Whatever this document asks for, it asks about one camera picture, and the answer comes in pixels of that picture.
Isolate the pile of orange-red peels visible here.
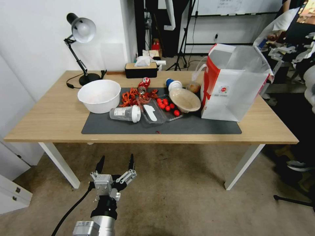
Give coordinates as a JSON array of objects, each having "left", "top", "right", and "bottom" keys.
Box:
[{"left": 119, "top": 88, "right": 140, "bottom": 108}]

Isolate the black lamp power cable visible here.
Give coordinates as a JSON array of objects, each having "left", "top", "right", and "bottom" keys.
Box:
[{"left": 66, "top": 74, "right": 82, "bottom": 89}]

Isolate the black camera tripod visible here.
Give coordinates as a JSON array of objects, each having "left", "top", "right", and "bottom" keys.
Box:
[{"left": 166, "top": 0, "right": 198, "bottom": 71}]

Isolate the person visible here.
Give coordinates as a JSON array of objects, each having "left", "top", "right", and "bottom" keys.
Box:
[{"left": 261, "top": 0, "right": 315, "bottom": 172}]

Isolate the bread bun in plastic wrap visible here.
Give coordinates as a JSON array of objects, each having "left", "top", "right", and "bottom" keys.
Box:
[{"left": 186, "top": 82, "right": 201, "bottom": 94}]

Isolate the blue and white cup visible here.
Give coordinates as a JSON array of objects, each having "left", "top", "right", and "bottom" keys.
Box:
[{"left": 165, "top": 78, "right": 183, "bottom": 91}]

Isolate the black robot wrist cable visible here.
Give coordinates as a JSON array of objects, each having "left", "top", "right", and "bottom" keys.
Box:
[{"left": 51, "top": 183, "right": 95, "bottom": 236}]

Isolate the large white plastic bowl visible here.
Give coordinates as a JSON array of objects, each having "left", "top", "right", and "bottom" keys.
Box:
[{"left": 77, "top": 79, "right": 121, "bottom": 114}]

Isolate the white storage cabinet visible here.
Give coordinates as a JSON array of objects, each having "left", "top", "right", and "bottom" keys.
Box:
[{"left": 0, "top": 54, "right": 45, "bottom": 215}]

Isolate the translucent white plastic bag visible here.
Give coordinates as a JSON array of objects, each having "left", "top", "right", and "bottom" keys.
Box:
[{"left": 192, "top": 56, "right": 209, "bottom": 82}]

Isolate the clear plastic cup white lid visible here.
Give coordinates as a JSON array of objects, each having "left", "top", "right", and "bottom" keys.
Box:
[{"left": 109, "top": 105, "right": 141, "bottom": 123}]

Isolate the beige paper bowl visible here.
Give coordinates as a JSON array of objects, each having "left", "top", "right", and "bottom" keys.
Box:
[{"left": 169, "top": 88, "right": 201, "bottom": 113}]

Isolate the black stand leg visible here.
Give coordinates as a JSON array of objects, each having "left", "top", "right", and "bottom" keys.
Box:
[{"left": 273, "top": 194, "right": 315, "bottom": 208}]

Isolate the clear plastic food container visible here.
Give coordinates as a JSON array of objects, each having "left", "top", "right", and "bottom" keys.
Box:
[{"left": 137, "top": 97, "right": 184, "bottom": 127}]

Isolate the dark grey desk mat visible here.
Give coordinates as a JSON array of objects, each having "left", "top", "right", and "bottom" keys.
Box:
[{"left": 81, "top": 87, "right": 242, "bottom": 135}]

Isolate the white whiteboard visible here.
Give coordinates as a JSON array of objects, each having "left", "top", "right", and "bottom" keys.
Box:
[{"left": 196, "top": 0, "right": 284, "bottom": 16}]

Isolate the white red food delivery bag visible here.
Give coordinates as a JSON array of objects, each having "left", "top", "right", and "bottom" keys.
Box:
[{"left": 200, "top": 44, "right": 274, "bottom": 123}]

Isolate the black desk lamp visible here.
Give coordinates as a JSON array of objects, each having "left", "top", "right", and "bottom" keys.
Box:
[{"left": 63, "top": 12, "right": 101, "bottom": 87}]

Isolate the crushed red soda can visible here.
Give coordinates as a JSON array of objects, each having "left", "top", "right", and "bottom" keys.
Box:
[{"left": 137, "top": 77, "right": 151, "bottom": 95}]

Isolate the wooden table with white legs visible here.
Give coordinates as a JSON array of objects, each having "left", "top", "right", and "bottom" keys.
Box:
[{"left": 4, "top": 70, "right": 299, "bottom": 191}]

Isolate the black tissue box wooden lid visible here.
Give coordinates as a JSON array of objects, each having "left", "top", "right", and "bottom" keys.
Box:
[{"left": 125, "top": 56, "right": 158, "bottom": 79}]

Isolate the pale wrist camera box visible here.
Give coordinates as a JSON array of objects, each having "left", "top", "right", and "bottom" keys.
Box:
[{"left": 94, "top": 174, "right": 114, "bottom": 197}]

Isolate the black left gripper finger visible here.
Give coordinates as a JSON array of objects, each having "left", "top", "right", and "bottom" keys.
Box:
[
  {"left": 90, "top": 155, "right": 106, "bottom": 181},
  {"left": 115, "top": 154, "right": 137, "bottom": 185}
]

